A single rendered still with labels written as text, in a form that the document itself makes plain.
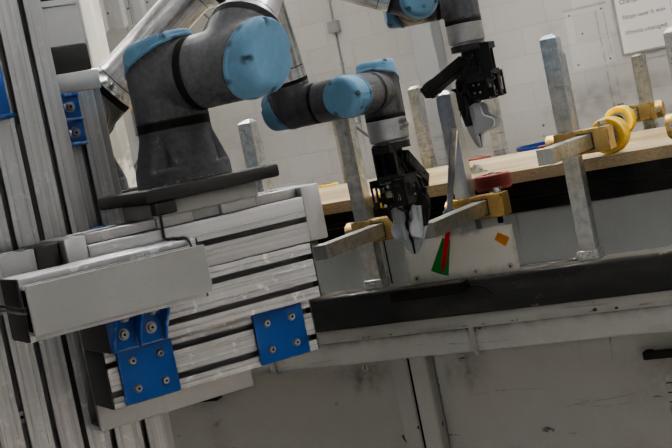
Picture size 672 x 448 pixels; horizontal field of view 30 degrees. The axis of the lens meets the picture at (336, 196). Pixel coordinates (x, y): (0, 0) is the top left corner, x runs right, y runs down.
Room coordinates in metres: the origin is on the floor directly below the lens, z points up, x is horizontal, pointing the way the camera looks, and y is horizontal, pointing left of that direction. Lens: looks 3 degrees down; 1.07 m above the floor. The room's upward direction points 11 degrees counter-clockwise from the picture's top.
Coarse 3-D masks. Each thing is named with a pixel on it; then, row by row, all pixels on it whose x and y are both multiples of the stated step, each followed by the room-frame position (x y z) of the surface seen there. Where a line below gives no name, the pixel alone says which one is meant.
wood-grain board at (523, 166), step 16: (656, 128) 3.42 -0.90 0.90; (640, 144) 2.86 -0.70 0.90; (656, 144) 2.74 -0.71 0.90; (480, 160) 3.63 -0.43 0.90; (496, 160) 3.44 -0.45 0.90; (512, 160) 3.28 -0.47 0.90; (528, 160) 3.13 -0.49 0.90; (592, 160) 2.73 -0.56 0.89; (608, 160) 2.72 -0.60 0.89; (624, 160) 2.70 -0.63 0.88; (640, 160) 2.69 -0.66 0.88; (432, 176) 3.29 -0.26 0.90; (512, 176) 2.82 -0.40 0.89; (528, 176) 2.80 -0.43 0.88; (544, 176) 2.79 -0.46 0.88; (320, 192) 3.65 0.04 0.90; (336, 192) 3.46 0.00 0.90; (432, 192) 2.91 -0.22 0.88; (336, 208) 3.02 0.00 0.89
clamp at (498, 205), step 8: (504, 192) 2.68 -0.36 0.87; (456, 200) 2.71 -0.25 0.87; (464, 200) 2.70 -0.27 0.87; (472, 200) 2.69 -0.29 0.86; (480, 200) 2.68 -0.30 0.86; (488, 200) 2.67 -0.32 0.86; (496, 200) 2.66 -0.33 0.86; (504, 200) 2.67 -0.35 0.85; (456, 208) 2.71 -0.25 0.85; (488, 208) 2.67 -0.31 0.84; (496, 208) 2.67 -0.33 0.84; (504, 208) 2.66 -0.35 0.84; (488, 216) 2.68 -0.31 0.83; (496, 216) 2.67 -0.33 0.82
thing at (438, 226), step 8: (464, 208) 2.57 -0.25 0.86; (472, 208) 2.59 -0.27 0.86; (480, 208) 2.64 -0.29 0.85; (440, 216) 2.50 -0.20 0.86; (448, 216) 2.47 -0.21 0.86; (456, 216) 2.51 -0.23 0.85; (464, 216) 2.55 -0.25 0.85; (472, 216) 2.59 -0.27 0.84; (480, 216) 2.63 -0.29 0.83; (432, 224) 2.40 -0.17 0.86; (440, 224) 2.43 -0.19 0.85; (448, 224) 2.46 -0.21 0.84; (456, 224) 2.50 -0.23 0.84; (464, 224) 2.54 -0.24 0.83; (432, 232) 2.40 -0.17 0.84; (440, 232) 2.42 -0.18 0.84
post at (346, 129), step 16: (336, 128) 2.83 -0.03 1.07; (352, 128) 2.82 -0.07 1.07; (352, 144) 2.81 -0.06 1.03; (352, 160) 2.82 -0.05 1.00; (352, 176) 2.82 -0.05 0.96; (352, 192) 2.82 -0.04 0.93; (368, 192) 2.84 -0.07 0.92; (352, 208) 2.83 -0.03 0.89; (368, 208) 2.82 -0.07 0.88; (368, 256) 2.82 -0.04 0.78; (368, 272) 2.82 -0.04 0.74; (384, 272) 2.84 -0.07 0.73
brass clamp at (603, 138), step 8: (592, 128) 2.56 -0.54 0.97; (600, 128) 2.55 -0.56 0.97; (608, 128) 2.55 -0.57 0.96; (552, 136) 2.61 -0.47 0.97; (560, 136) 2.59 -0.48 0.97; (568, 136) 2.58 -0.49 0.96; (592, 136) 2.56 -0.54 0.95; (600, 136) 2.55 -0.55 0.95; (608, 136) 2.55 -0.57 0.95; (552, 144) 2.60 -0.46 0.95; (600, 144) 2.55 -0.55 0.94; (608, 144) 2.55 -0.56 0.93; (584, 152) 2.57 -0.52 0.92; (592, 152) 2.56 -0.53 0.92
